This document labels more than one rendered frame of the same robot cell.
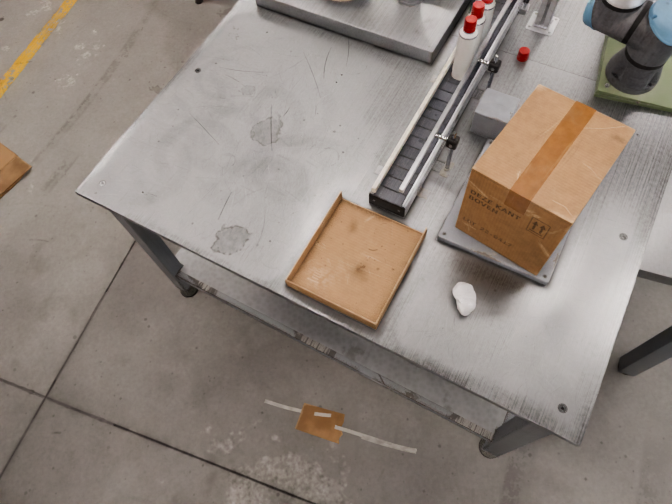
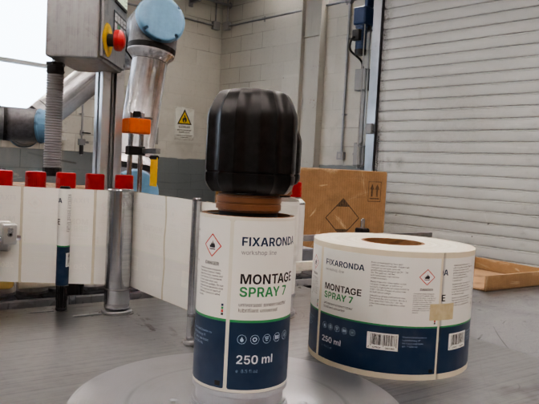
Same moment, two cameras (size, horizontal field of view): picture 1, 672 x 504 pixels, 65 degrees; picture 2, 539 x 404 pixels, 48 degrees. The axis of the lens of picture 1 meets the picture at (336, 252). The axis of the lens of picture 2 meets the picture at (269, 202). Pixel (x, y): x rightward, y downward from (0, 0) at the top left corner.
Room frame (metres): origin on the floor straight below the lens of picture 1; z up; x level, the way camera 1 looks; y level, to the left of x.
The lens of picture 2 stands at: (2.41, -0.05, 1.11)
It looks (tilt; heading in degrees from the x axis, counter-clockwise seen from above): 3 degrees down; 200
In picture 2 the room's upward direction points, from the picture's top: 3 degrees clockwise
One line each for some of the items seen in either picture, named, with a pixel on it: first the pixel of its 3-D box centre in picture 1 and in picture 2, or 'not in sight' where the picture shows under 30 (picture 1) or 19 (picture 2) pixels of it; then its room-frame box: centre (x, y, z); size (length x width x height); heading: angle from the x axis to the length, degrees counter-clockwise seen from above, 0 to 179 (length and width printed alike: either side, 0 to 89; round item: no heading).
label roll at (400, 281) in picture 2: not in sight; (389, 297); (1.63, -0.16, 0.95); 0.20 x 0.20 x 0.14
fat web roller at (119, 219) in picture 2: not in sight; (119, 251); (1.63, -0.56, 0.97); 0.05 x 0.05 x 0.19
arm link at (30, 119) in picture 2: not in sight; (28, 126); (1.29, -1.04, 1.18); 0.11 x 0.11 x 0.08; 46
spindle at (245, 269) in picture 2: not in sight; (246, 248); (1.89, -0.25, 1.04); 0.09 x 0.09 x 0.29
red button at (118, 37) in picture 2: not in sight; (115, 40); (1.47, -0.69, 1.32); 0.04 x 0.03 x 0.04; 19
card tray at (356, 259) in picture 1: (357, 256); (479, 272); (0.59, -0.05, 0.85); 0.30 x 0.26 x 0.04; 144
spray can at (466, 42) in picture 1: (465, 48); (292, 228); (1.13, -0.45, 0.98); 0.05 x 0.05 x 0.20
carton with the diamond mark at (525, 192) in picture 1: (537, 182); (319, 213); (0.66, -0.51, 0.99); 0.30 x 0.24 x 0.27; 135
